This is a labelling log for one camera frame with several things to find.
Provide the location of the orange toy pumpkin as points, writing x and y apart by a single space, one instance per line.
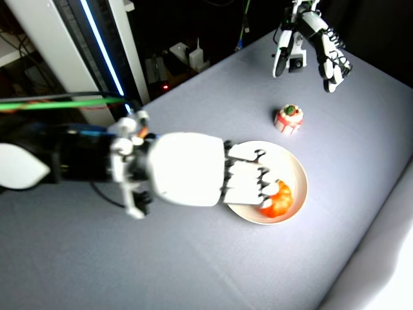
280 203

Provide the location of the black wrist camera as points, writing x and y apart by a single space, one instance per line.
297 63

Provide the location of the white column with blue light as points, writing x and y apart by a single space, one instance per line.
55 48

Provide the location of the white shelf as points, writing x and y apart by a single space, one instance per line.
9 51

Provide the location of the red white toy cupcake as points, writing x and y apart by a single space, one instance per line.
288 121

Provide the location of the grey table cloth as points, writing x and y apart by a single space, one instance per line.
206 258

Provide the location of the cream round plate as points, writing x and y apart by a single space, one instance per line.
290 161

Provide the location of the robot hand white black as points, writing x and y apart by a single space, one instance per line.
329 48
187 168

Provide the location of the white adapter box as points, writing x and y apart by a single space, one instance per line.
179 51

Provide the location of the black device with red light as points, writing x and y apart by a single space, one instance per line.
156 71

